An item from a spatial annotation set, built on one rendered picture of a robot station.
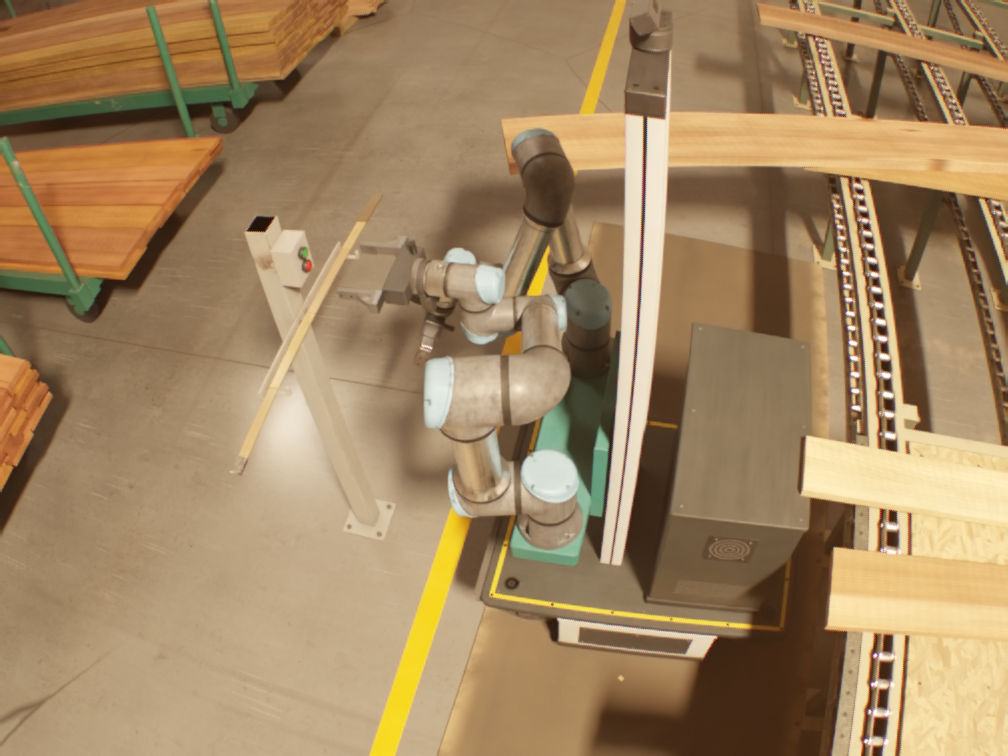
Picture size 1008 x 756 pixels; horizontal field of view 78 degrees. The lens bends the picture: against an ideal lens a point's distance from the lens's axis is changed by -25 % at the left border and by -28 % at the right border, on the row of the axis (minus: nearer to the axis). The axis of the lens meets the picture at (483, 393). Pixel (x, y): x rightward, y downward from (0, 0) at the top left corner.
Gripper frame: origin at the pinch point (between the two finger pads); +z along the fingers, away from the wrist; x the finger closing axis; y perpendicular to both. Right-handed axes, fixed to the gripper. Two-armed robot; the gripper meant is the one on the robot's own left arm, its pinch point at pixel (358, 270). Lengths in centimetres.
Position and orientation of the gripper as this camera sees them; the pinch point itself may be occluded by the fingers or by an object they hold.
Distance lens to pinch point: 175.0
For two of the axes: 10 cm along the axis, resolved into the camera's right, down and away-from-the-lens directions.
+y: -1.0, -5.6, -8.2
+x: -2.5, 8.1, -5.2
